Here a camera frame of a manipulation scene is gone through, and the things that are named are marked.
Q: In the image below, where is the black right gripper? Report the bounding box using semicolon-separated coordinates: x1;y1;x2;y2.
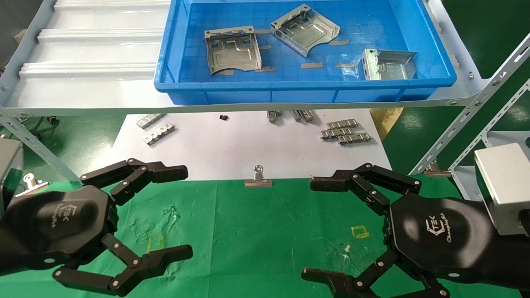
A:
301;163;530;298

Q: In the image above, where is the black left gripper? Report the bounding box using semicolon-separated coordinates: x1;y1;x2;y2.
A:
0;158;194;297

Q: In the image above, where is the curved-edge sheet-metal bracket part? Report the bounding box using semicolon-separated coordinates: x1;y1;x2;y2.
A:
271;4;340;58

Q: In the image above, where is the green table cloth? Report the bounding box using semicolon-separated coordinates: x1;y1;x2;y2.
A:
0;174;530;298

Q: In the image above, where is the white paper sheet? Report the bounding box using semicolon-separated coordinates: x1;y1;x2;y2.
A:
108;108;394;181

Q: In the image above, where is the low grey metal shelf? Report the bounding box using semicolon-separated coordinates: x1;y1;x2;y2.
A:
451;132;530;201

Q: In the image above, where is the grey slotted angle brace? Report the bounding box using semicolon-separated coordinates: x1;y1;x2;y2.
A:
449;79;530;172
0;108;82;185
409;33;530;175

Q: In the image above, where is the blue plastic bin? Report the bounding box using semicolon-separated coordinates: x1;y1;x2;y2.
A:
154;0;457;105

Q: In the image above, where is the boxy sheet-metal part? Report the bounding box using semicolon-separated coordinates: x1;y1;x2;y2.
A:
363;49;418;81

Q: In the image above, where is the flat notched sheet-metal part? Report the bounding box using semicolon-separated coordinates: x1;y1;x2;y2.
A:
204;26;263;75

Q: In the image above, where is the grey metal shelf rack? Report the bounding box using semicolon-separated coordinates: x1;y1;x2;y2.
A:
0;0;491;118

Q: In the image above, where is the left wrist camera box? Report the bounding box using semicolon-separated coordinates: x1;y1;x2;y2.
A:
0;139;23;207

